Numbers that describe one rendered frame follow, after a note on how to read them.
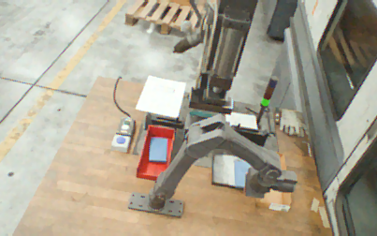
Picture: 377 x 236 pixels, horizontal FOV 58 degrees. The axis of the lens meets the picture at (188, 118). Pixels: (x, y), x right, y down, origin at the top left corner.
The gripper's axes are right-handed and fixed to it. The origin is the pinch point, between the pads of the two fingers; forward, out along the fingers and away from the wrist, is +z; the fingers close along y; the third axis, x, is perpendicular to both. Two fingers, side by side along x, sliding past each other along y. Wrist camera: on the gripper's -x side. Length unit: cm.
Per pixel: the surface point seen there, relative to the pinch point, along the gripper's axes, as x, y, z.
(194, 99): 25.7, 31.2, 0.6
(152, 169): 37.6, 1.9, 11.4
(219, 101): 16.0, 30.6, -3.6
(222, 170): 8.8, 6.5, 11.7
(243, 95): -36, 122, 182
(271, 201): -11.8, -3.3, 7.4
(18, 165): 133, 9, 121
